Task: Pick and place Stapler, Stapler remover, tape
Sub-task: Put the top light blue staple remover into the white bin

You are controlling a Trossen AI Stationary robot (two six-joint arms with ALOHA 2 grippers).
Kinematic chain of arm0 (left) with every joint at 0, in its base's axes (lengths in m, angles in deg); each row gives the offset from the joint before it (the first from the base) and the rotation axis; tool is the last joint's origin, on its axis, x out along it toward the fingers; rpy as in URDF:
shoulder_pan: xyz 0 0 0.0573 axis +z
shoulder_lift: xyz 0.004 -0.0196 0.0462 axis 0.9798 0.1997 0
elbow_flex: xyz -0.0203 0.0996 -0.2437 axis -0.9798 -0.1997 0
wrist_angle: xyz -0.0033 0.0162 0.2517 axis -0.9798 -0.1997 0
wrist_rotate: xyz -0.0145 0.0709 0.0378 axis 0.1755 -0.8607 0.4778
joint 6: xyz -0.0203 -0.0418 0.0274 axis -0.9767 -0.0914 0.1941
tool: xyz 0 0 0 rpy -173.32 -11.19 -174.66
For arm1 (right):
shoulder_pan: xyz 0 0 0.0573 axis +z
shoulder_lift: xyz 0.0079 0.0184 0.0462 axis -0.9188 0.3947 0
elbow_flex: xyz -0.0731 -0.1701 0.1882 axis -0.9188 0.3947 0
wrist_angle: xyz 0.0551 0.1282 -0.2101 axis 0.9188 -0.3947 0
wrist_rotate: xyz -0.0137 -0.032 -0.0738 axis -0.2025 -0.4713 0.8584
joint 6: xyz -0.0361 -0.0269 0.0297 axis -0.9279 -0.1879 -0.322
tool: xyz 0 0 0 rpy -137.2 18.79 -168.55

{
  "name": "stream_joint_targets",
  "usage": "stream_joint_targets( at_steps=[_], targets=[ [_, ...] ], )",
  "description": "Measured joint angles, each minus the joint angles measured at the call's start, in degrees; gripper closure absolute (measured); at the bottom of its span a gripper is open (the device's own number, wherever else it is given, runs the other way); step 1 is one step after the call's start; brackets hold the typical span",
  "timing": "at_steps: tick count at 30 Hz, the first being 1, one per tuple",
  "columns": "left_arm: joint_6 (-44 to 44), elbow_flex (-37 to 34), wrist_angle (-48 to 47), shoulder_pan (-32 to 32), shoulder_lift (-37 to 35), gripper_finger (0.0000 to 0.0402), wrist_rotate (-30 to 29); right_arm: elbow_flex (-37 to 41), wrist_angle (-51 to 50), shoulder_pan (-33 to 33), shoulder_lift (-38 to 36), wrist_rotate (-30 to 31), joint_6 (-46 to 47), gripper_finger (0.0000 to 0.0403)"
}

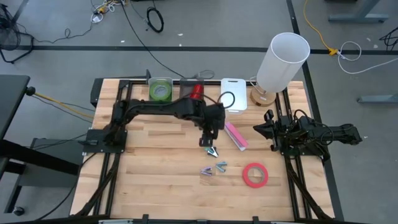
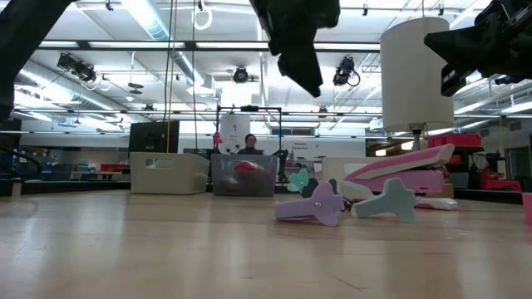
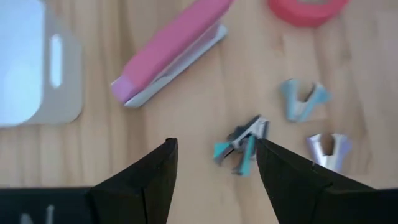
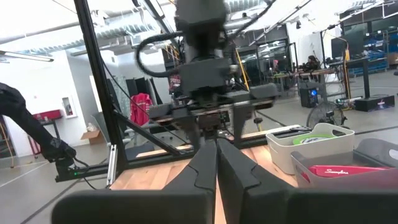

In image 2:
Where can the small black ceiling camera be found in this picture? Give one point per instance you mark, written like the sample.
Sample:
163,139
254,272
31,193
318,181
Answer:
503,80

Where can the mint green staple remover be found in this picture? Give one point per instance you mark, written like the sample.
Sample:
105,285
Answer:
298,180

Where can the long black ceiling camera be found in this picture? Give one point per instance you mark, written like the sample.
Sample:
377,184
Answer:
81,70

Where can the red stapler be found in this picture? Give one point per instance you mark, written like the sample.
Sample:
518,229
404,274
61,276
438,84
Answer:
245,167

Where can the black monitor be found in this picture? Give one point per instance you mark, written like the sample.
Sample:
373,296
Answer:
145,135

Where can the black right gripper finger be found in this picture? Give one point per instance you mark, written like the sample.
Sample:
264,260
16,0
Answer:
474,41

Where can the black overhead frame bar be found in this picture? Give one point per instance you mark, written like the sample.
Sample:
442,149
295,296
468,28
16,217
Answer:
208,45

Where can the red storage box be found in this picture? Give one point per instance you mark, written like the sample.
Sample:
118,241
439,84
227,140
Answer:
111,168

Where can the red tape roll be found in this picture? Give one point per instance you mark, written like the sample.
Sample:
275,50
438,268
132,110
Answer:
528,207

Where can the pink and white stapler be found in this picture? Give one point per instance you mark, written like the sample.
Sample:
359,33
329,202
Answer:
395,180

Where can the person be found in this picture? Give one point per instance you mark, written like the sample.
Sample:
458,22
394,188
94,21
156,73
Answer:
250,145

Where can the low red crate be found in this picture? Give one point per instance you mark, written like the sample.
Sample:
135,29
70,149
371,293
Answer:
500,184

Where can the light blue staple remover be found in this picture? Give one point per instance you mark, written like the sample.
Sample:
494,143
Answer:
395,201

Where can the transparent grey bin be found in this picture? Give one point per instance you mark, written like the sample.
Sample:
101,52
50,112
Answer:
266,182

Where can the round black ceiling camera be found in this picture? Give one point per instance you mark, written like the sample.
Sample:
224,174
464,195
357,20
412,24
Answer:
240,75

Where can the white plastic bin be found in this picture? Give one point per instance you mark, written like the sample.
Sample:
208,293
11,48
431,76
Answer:
332,168

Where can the beige plastic bin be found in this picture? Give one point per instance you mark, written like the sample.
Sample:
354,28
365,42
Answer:
183,178

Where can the small red clamp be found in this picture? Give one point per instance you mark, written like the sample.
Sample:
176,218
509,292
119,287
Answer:
218,138

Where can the black staple remover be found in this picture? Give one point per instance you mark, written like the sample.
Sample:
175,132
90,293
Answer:
309,189

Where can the wide red crate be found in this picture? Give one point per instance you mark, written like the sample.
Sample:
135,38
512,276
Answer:
455,140

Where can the purple staple remover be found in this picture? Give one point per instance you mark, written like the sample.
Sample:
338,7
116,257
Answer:
320,205

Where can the white table lamp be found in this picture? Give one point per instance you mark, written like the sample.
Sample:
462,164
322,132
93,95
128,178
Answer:
415,74

